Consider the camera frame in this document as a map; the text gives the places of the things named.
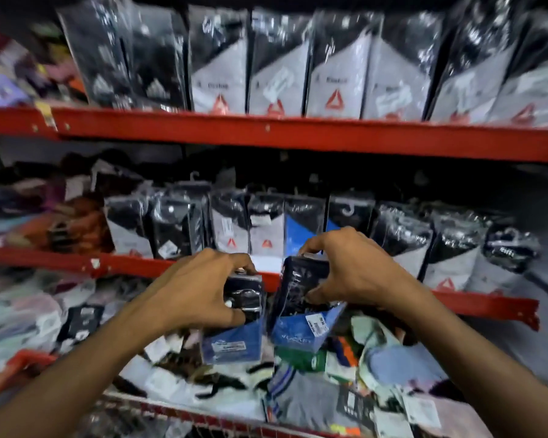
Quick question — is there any row of black white sock packets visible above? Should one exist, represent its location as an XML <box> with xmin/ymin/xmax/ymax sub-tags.
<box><xmin>56</xmin><ymin>0</ymin><xmax>548</xmax><ymax>129</ymax></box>

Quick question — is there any heap of colourful socks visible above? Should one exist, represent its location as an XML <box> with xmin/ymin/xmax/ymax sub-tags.
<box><xmin>0</xmin><ymin>20</ymin><xmax>88</xmax><ymax>109</ymax></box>
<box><xmin>0</xmin><ymin>150</ymin><xmax>140</xmax><ymax>256</ymax></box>

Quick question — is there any person's left forearm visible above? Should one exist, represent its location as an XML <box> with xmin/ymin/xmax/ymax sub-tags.
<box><xmin>0</xmin><ymin>300</ymin><xmax>165</xmax><ymax>438</ymax></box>

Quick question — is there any row of mixed sock packets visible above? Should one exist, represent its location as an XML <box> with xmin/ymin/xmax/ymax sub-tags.
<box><xmin>103</xmin><ymin>181</ymin><xmax>542</xmax><ymax>294</ymax></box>

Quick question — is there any pile of assorted loose socks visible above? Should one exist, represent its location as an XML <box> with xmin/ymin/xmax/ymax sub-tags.
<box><xmin>57</xmin><ymin>310</ymin><xmax>494</xmax><ymax>438</ymax></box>

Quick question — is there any person's right forearm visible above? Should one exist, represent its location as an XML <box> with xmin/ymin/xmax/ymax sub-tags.
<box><xmin>395</xmin><ymin>283</ymin><xmax>548</xmax><ymax>438</ymax></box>

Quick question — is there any blue black sock packet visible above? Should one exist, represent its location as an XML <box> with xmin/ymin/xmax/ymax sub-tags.
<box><xmin>269</xmin><ymin>254</ymin><xmax>348</xmax><ymax>354</ymax></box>
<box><xmin>201</xmin><ymin>270</ymin><xmax>268</xmax><ymax>365</ymax></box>

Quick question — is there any person's left hand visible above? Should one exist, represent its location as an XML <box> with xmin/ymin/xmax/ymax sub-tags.
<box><xmin>135</xmin><ymin>248</ymin><xmax>258</xmax><ymax>339</ymax></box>

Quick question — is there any person's right hand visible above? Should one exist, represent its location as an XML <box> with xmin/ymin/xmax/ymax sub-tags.
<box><xmin>299</xmin><ymin>226</ymin><xmax>422</xmax><ymax>311</ymax></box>

